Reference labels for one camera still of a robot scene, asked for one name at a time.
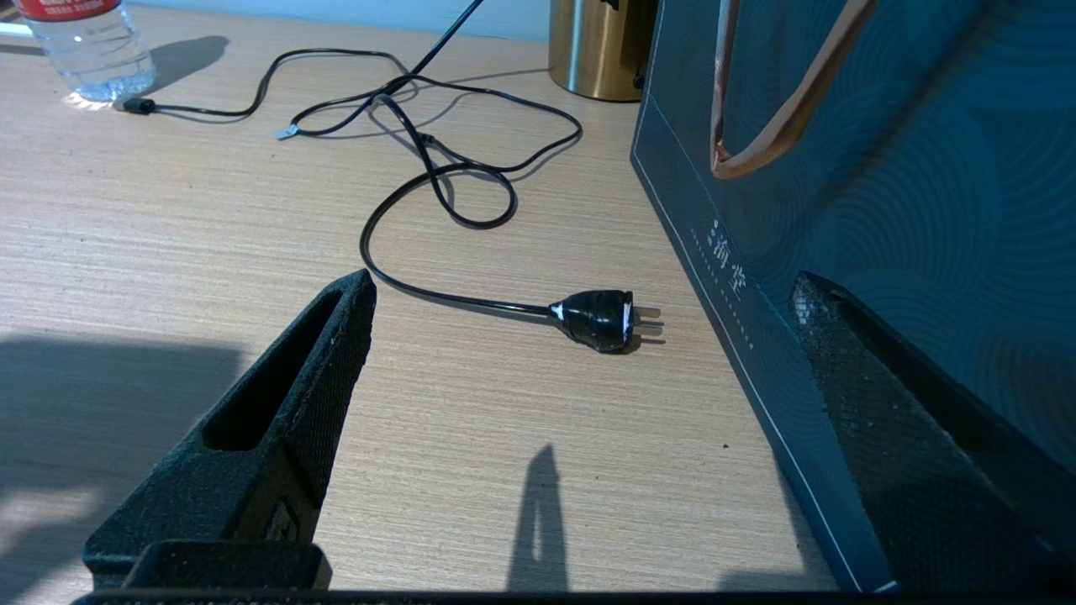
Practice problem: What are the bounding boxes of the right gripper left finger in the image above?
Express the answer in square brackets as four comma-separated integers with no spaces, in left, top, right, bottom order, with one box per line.
[82,269,377,591]

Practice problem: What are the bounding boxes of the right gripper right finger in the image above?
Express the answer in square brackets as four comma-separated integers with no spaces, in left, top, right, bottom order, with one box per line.
[790,271,1076,593]

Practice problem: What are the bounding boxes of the dark blue gift bag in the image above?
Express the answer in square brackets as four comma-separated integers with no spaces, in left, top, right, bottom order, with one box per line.
[630,0,1076,593]

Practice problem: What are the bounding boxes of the water bottle red cap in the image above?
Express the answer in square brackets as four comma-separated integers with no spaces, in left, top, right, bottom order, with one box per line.
[13,0,158,103]

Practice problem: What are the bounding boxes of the brass desk lamp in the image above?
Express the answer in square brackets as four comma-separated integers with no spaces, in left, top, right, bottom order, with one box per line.
[549,0,661,103]

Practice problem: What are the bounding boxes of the black lamp power cable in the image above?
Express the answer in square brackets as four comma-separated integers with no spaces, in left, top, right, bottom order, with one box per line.
[360,74,665,354]

